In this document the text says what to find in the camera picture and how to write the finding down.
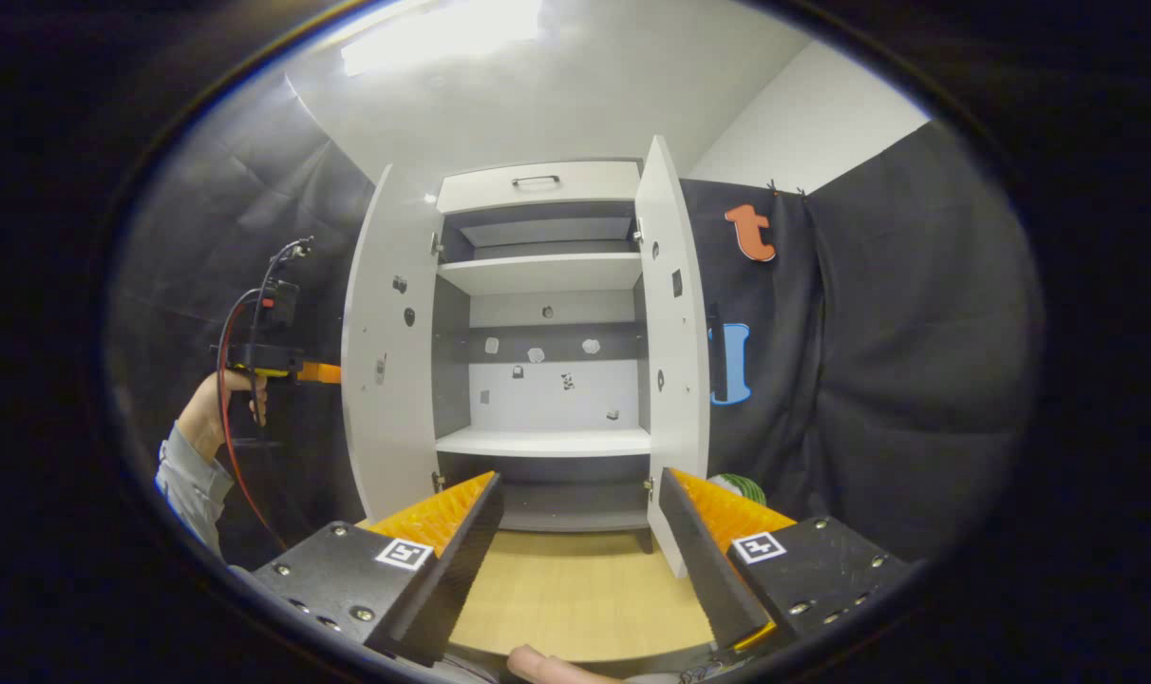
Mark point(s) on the beige cabinet drawer front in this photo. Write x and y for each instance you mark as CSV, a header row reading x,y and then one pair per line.
x,y
481,190

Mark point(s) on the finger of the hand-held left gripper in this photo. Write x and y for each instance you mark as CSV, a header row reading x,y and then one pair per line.
x,y
321,372

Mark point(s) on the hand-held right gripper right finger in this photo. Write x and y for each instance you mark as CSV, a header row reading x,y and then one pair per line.
x,y
708,570

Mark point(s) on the headphone sticker shoe cabinet door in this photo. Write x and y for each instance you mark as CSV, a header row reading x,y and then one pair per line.
x,y
675,380

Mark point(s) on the black backdrop clip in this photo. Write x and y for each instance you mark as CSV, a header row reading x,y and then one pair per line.
x,y
786,187

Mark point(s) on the white cabinet shelf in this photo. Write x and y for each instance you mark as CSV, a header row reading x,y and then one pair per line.
x,y
547,442
537,273

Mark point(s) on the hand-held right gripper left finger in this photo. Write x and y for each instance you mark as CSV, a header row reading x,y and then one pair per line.
x,y
457,579

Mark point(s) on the camera sticker shoe cabinet door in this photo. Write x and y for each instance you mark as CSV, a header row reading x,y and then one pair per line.
x,y
390,427

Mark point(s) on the watermelon slice toy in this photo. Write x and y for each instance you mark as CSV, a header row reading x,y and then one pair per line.
x,y
742,486

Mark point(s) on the black backdrop cloth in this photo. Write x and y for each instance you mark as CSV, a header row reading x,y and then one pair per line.
x,y
917,380

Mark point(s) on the beige double-door shoe cabinet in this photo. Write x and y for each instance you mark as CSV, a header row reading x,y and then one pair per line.
x,y
547,342

